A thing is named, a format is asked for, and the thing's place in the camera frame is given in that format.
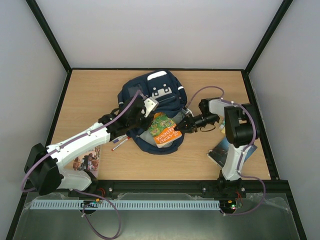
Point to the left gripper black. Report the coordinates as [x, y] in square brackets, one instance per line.
[146, 125]

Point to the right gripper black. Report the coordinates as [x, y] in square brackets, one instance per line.
[190, 122]

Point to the orange treehouse book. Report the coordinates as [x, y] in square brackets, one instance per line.
[162, 130]

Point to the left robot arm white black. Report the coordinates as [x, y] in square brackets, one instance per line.
[45, 169]

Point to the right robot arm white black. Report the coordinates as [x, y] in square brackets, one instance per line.
[241, 131]

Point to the purple cap marker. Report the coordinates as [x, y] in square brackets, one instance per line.
[119, 138]

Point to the dark blue fantasy book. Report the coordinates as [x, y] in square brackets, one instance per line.
[222, 153]

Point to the purple illustrated book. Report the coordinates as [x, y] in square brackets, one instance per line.
[89, 160]

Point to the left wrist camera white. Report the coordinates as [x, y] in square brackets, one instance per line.
[150, 104]

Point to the light blue cable duct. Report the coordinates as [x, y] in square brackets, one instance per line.
[125, 205]

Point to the black aluminium frame rail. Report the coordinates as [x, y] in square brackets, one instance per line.
[203, 188]

